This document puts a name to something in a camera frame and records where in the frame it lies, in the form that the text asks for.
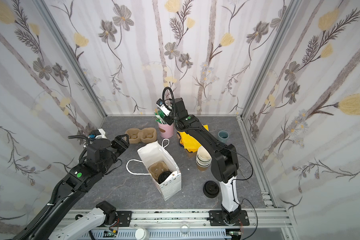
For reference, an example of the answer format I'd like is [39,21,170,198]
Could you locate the brown pulp cup carrier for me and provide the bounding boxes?
[148,161,169,180]

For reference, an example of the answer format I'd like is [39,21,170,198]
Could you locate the yellow paper napkin stack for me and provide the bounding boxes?
[177,132,202,153]

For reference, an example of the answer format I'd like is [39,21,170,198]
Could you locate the white round knob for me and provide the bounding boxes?
[135,228,150,240]

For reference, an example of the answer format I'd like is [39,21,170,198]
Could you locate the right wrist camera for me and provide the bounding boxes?
[156,99,172,117]

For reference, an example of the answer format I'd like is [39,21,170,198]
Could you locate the stacked paper cups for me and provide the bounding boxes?
[196,146,212,171]

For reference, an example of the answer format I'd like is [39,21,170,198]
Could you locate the teal ceramic cup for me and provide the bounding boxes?
[218,131,230,144]

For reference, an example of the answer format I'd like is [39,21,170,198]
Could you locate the clear round cap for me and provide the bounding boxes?
[180,222,191,236]

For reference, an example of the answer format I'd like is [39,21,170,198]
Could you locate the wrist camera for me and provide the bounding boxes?
[156,99,172,117]
[88,129,107,141]

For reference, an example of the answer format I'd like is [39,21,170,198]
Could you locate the stacked pulp cup carriers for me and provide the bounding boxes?
[125,128,158,144]

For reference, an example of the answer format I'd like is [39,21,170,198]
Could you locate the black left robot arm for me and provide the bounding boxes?
[13,129,130,240]

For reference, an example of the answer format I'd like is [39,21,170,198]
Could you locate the white paper gift bag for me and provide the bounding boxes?
[126,139,182,201]

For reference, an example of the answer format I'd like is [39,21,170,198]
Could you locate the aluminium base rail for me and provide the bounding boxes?
[52,208,292,240]

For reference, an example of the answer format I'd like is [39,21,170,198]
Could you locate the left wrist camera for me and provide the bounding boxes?
[88,129,107,141]

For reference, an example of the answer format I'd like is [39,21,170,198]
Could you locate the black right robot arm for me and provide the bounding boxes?
[157,87,245,226]

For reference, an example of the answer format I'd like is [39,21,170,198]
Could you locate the pink straw holder cup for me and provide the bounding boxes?
[158,123,174,139]

